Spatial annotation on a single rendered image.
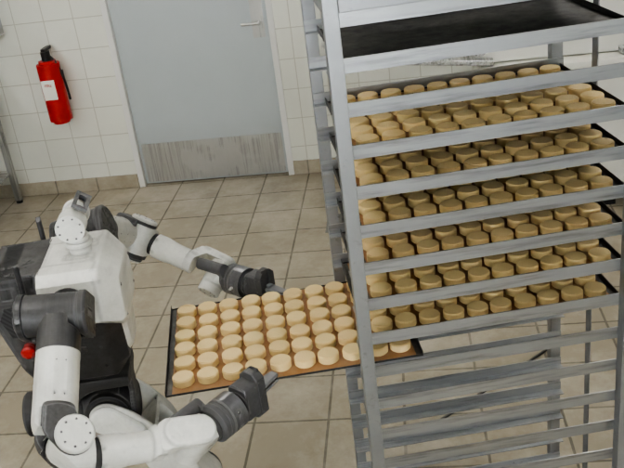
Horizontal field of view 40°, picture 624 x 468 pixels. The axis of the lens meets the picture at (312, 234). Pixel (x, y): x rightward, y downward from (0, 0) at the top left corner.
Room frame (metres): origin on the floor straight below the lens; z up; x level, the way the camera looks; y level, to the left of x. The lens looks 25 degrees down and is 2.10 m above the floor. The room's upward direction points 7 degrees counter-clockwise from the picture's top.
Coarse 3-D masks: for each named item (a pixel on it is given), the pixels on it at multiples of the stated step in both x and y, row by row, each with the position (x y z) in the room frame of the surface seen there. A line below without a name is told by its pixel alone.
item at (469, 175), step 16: (528, 160) 1.65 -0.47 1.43; (544, 160) 1.65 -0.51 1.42; (560, 160) 1.65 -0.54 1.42; (576, 160) 1.65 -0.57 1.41; (592, 160) 1.66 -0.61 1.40; (608, 160) 1.66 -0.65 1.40; (432, 176) 1.64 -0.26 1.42; (448, 176) 1.64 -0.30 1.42; (464, 176) 1.64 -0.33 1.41; (480, 176) 1.64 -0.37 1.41; (496, 176) 1.64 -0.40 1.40; (368, 192) 1.63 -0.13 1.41; (384, 192) 1.63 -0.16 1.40; (400, 192) 1.63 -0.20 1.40
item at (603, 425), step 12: (612, 420) 1.66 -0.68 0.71; (540, 432) 1.65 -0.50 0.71; (552, 432) 1.65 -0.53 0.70; (564, 432) 1.65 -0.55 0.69; (576, 432) 1.66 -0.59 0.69; (588, 432) 1.66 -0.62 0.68; (468, 444) 1.64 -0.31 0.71; (480, 444) 1.64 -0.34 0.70; (492, 444) 1.64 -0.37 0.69; (504, 444) 1.64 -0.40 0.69; (516, 444) 1.65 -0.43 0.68; (396, 456) 1.63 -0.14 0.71; (408, 456) 1.63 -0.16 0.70; (420, 456) 1.63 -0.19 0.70; (432, 456) 1.63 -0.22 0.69; (444, 456) 1.64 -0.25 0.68
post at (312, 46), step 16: (304, 0) 2.05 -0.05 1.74; (304, 16) 2.05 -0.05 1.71; (320, 80) 2.05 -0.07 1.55; (320, 112) 2.05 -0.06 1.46; (320, 144) 2.05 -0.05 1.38; (320, 160) 2.05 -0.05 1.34; (336, 208) 2.05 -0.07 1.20; (336, 240) 2.05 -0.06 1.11; (336, 272) 2.05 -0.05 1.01; (352, 384) 2.05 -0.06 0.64
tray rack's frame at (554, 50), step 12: (348, 0) 1.60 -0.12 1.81; (360, 0) 1.60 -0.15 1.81; (372, 0) 1.60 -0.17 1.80; (384, 0) 1.60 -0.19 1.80; (396, 0) 1.60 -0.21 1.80; (408, 0) 1.60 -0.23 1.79; (420, 0) 1.61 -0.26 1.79; (552, 48) 2.08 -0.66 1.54; (588, 312) 1.87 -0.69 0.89; (552, 324) 2.08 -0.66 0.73; (588, 324) 1.87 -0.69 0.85; (552, 348) 2.08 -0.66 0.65; (588, 348) 1.87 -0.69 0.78; (588, 360) 1.86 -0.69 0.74; (588, 384) 1.86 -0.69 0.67; (552, 396) 2.08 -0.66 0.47; (588, 408) 1.86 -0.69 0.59; (552, 420) 2.08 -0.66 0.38; (588, 420) 1.86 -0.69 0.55; (552, 444) 2.08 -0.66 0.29; (612, 456) 1.66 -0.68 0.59
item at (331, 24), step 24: (336, 0) 1.60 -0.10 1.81; (336, 24) 1.60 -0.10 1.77; (336, 48) 1.60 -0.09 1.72; (336, 72) 1.60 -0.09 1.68; (336, 96) 1.60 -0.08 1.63; (336, 120) 1.60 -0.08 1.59; (336, 144) 1.61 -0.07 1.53; (360, 240) 1.60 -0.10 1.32; (360, 264) 1.60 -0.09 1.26; (360, 288) 1.60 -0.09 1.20; (360, 312) 1.60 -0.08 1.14; (360, 336) 1.60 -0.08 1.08; (360, 360) 1.61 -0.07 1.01
